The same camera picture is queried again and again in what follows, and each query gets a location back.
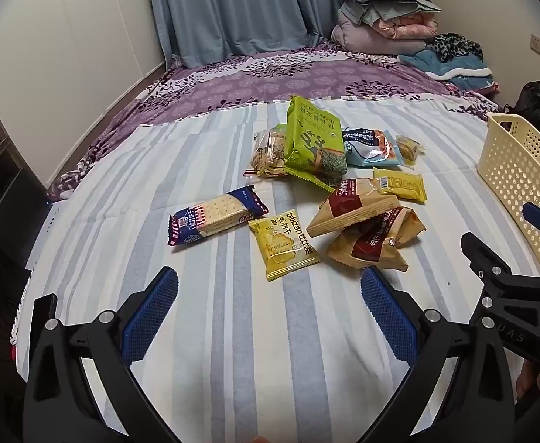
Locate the small yellow snack packet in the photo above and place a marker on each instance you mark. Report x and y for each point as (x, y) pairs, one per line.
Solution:
(399, 184)

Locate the yellow biscuit packet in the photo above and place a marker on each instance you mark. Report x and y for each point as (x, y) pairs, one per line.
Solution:
(281, 244)

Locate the large green snack bag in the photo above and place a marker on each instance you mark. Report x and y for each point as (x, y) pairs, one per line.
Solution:
(314, 136)

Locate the black leather bag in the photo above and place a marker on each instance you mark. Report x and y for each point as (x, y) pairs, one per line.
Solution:
(533, 104)

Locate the mauve folded quilt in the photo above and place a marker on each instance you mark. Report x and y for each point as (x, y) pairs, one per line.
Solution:
(367, 39)

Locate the clear bag of cookies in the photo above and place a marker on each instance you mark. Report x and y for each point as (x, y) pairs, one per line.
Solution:
(270, 154)

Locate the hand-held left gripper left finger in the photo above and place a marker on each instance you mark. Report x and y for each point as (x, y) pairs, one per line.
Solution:
(152, 316)

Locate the light blue snack bag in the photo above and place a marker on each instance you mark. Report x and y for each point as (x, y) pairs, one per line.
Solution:
(371, 147)

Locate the striped white grey blanket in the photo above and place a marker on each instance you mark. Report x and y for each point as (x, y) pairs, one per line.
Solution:
(205, 332)

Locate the white appliance with blue light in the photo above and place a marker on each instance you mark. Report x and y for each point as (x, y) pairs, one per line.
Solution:
(48, 230)

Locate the light green folded cloth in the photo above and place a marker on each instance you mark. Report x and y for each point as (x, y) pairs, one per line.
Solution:
(404, 11)

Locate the blue curtain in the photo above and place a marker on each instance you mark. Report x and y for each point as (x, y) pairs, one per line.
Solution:
(214, 9)

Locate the purple floral bedsheet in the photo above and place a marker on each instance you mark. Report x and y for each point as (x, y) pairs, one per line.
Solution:
(260, 74)

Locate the small clear pastry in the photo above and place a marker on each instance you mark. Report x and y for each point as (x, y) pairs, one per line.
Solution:
(410, 150)

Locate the pink floral quilt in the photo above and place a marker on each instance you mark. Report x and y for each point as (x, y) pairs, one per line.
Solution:
(404, 27)

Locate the person's right hand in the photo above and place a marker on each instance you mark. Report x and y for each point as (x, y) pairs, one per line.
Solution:
(526, 378)

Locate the navy cracker packet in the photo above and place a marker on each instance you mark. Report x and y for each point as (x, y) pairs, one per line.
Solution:
(217, 214)

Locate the beige wall socket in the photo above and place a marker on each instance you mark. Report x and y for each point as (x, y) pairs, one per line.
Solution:
(536, 44)

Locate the brown red snack packet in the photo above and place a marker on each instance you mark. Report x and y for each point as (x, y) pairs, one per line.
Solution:
(376, 244)
(348, 207)

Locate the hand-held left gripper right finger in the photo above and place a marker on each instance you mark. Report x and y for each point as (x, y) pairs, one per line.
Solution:
(387, 318)

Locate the leopard print cloth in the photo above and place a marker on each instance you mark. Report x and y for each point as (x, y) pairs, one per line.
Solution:
(457, 46)

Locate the cream perforated plastic basket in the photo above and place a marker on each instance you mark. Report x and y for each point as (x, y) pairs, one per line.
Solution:
(519, 170)

